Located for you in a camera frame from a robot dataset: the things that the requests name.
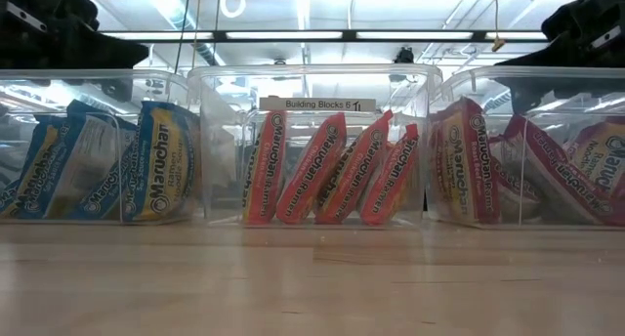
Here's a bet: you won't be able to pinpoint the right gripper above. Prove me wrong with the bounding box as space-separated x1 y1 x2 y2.
495 0 625 115

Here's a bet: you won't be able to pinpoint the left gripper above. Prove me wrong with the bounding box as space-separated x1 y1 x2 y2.
0 0 149 104

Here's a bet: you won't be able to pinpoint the blue Maruchan noodle pack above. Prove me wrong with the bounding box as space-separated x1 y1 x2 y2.
0 113 69 219
121 100 202 224
43 99 141 221

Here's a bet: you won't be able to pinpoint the orange Maruchan noodle pack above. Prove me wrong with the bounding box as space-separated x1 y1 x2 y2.
359 123 421 227
313 109 396 226
242 109 288 226
275 111 349 225

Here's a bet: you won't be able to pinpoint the clear plastic bin with label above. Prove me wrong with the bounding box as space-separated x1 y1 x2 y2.
187 63 443 229

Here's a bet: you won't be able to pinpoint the hanging cord with yellow hook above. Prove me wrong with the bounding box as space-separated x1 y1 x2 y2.
490 0 508 53

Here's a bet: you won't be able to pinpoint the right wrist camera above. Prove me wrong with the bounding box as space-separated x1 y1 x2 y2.
588 23 624 51

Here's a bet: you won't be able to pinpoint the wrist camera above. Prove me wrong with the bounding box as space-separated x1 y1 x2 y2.
4 1 50 34
588 23 624 51

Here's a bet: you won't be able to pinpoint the hanging black cable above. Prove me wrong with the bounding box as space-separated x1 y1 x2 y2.
173 0 192 76

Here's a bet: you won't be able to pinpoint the silver ventilation duct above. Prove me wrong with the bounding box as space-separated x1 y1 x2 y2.
141 0 229 71

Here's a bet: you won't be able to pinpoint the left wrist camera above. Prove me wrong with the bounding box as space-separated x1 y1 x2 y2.
4 1 50 34

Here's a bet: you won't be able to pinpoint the black overhead frame beam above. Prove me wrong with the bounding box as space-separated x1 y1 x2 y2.
100 28 551 45

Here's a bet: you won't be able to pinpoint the white hanging ring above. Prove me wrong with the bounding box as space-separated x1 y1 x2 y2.
218 0 247 20

